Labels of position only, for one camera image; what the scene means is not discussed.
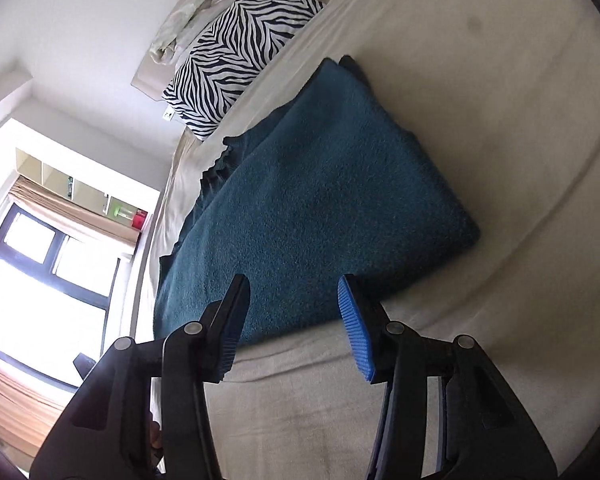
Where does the beige padded headboard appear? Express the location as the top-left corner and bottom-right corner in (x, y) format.
(131, 57), (181, 106)

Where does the white bed frame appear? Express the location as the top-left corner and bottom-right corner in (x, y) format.
(127, 190), (168, 346)

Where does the zebra print pillow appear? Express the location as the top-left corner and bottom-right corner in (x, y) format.
(161, 0), (327, 141)

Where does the white wall shelf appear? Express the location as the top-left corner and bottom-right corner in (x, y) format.
(15, 147), (154, 233)

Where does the black framed window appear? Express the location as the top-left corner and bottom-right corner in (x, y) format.
(0, 205), (123, 387)

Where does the black object by window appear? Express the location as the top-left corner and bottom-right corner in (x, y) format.
(72, 352), (99, 382)

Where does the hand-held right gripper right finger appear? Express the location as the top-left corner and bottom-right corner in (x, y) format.
(337, 274), (576, 480)

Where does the beige curtain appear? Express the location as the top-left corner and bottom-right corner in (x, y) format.
(0, 347), (77, 457)
(7, 180), (139, 257)

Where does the white folded duvet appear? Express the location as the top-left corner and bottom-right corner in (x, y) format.
(149, 0), (281, 66)

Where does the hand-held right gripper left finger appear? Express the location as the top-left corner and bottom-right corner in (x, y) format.
(29, 273), (252, 480)

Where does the dark teal knit sweater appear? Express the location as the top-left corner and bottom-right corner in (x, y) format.
(152, 55), (481, 348)

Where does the bed with beige sheet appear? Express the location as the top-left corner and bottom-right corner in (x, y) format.
(145, 0), (600, 480)

